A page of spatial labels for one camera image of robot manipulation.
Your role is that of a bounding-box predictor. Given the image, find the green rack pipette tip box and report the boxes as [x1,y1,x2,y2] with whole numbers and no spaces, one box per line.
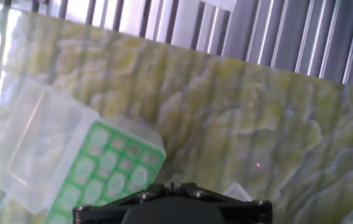
[0,77,167,224]
[222,182,252,202]

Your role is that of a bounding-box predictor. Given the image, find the white paper sheet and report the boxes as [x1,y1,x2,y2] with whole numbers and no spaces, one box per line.
[199,0,238,13]

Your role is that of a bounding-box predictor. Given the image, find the green marble pattern mat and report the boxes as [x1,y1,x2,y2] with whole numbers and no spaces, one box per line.
[0,1,353,224]

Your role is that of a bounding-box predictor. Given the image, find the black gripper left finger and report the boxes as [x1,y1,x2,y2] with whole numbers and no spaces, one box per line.
[72,182,169,224]

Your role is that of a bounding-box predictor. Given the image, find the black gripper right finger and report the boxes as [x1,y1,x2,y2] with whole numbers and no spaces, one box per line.
[180,182,273,224]

